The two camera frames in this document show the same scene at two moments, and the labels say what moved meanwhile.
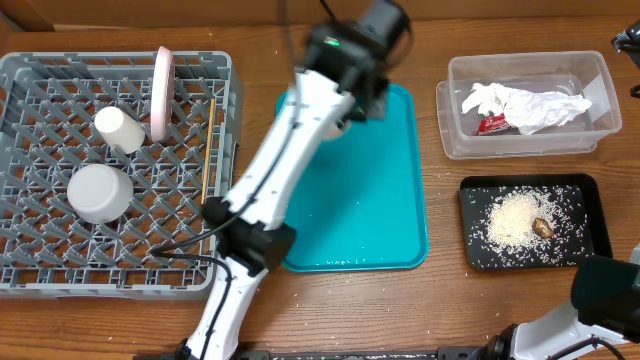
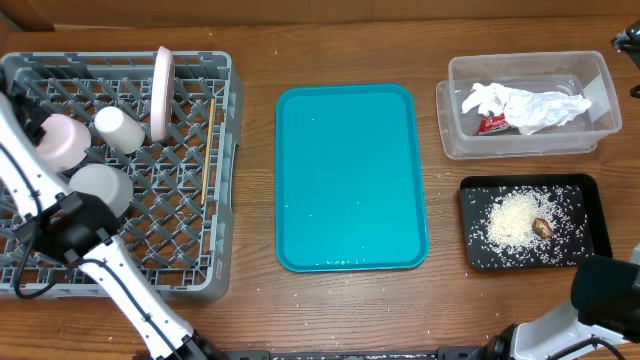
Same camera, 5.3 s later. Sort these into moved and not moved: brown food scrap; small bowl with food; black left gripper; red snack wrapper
Moved: small bowl with food; black left gripper
Not moved: brown food scrap; red snack wrapper
